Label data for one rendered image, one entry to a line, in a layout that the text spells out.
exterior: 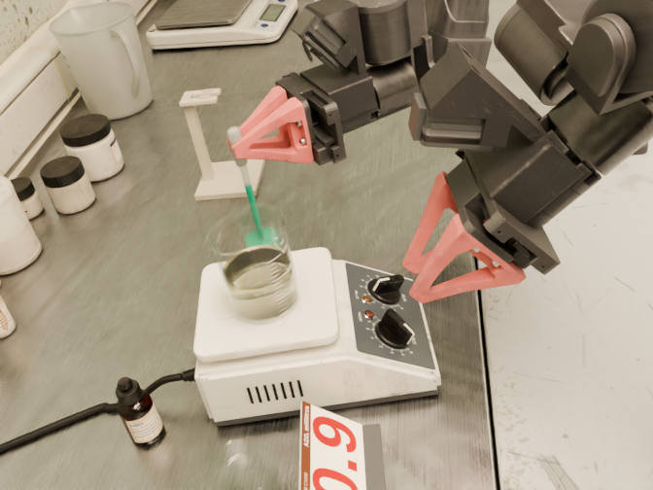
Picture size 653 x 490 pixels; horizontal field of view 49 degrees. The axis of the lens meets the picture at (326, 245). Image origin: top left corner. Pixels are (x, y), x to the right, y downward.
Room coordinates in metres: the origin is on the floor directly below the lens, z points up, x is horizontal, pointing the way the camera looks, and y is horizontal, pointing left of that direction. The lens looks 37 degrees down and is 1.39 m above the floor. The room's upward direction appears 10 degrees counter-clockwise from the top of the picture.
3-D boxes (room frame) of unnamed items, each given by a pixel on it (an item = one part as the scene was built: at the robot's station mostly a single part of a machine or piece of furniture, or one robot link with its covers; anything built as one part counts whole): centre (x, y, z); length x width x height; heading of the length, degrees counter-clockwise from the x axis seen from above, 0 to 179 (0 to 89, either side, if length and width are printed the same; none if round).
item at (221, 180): (0.82, 0.11, 0.96); 0.08 x 0.08 x 0.13; 80
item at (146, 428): (0.42, 0.18, 0.93); 0.03 x 0.03 x 0.07
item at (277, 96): (0.65, 0.03, 1.05); 0.09 x 0.07 x 0.07; 111
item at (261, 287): (0.47, 0.06, 1.03); 0.07 x 0.06 x 0.08; 137
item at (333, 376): (0.47, 0.03, 0.94); 0.22 x 0.13 x 0.08; 88
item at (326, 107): (0.68, -0.03, 1.05); 0.10 x 0.07 x 0.07; 21
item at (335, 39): (0.68, -0.03, 1.10); 0.07 x 0.06 x 0.11; 21
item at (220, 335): (0.47, 0.06, 0.98); 0.12 x 0.12 x 0.01; 88
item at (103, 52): (1.11, 0.28, 0.97); 0.18 x 0.13 x 0.15; 35
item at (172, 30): (1.39, 0.12, 0.92); 0.26 x 0.19 x 0.05; 72
